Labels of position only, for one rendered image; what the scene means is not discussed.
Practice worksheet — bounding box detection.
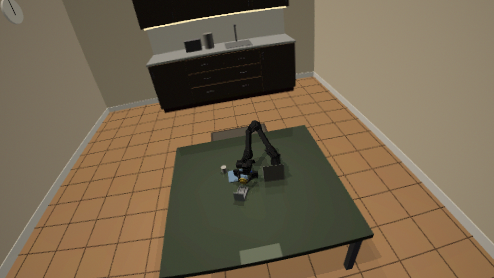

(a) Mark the grey dish rack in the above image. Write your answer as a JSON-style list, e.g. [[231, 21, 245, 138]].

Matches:
[[233, 186, 249, 201]]

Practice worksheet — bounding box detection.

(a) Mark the light blue flat mat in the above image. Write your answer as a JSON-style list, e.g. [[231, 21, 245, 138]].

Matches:
[[228, 171, 248, 183]]

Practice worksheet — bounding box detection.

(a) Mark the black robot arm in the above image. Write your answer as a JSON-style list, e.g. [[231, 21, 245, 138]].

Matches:
[[236, 120, 282, 171]]

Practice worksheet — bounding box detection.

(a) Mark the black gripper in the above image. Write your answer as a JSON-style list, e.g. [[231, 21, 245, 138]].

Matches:
[[233, 167, 258, 183]]

